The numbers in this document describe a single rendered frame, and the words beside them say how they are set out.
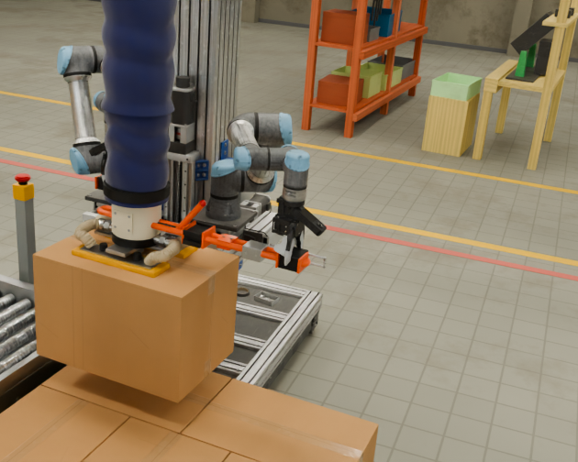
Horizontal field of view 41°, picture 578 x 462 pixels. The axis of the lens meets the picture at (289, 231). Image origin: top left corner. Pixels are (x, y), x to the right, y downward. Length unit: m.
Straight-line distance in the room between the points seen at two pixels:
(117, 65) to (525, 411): 2.70
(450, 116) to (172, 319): 6.08
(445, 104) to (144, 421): 6.03
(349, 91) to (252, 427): 6.06
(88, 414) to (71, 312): 0.37
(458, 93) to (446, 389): 4.59
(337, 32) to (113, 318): 6.30
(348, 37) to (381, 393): 5.21
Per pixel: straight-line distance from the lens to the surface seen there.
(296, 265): 2.49
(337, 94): 8.71
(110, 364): 2.81
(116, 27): 2.53
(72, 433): 2.84
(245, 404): 2.95
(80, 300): 2.77
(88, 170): 3.37
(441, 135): 8.37
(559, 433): 4.12
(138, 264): 2.68
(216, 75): 3.32
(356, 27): 8.40
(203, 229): 2.66
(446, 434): 3.90
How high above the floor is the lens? 2.24
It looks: 22 degrees down
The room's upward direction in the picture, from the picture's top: 5 degrees clockwise
